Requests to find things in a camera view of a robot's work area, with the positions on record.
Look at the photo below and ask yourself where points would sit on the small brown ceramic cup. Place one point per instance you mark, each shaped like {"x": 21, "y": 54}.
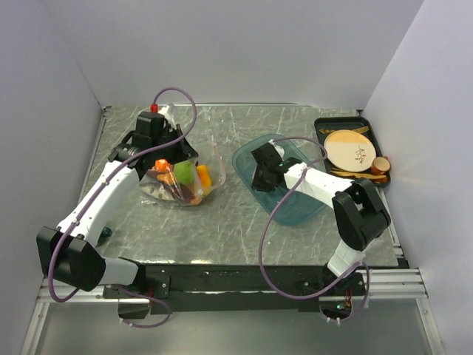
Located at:
{"x": 380, "y": 166}

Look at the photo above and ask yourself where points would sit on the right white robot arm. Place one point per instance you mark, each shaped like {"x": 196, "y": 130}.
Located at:
{"x": 361, "y": 215}

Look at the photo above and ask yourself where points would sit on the orange tangerine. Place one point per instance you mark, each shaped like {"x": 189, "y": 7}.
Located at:
{"x": 162, "y": 166}

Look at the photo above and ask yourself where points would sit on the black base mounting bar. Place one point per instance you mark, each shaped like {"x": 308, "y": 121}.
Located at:
{"x": 192, "y": 287}

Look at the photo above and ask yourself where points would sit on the green paper cup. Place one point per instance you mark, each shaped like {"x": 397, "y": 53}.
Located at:
{"x": 106, "y": 232}

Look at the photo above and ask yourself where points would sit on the clear zip top bag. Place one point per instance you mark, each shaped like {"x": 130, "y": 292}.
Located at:
{"x": 210, "y": 156}

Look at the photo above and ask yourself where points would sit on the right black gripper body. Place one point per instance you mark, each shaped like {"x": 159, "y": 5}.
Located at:
{"x": 261, "y": 181}

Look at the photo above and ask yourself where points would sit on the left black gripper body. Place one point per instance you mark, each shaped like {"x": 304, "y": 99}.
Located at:
{"x": 171, "y": 154}

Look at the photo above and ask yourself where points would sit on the green apple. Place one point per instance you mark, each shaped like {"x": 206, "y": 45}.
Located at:
{"x": 184, "y": 172}

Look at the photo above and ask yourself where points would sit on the wooden fork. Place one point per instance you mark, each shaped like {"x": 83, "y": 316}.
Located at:
{"x": 358, "y": 130}

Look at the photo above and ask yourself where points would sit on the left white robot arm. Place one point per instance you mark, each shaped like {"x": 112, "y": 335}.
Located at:
{"x": 67, "y": 252}

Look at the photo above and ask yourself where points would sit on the orange mango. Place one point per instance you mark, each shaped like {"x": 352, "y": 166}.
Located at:
{"x": 205, "y": 179}

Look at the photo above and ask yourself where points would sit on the aluminium rail frame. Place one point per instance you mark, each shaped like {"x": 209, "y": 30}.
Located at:
{"x": 397, "y": 319}

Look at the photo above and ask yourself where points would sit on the wooden spoon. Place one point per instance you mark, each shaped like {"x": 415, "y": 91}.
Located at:
{"x": 348, "y": 172}

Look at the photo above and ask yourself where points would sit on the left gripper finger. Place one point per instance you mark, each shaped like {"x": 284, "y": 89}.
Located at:
{"x": 181, "y": 151}
{"x": 175, "y": 133}

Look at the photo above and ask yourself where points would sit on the grey toy fish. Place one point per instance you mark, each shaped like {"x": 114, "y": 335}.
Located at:
{"x": 156, "y": 191}

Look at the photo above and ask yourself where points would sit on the cream and orange plate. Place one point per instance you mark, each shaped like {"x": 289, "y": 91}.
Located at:
{"x": 349, "y": 150}

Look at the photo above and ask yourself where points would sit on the black serving tray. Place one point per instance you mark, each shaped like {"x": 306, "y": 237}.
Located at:
{"x": 348, "y": 123}

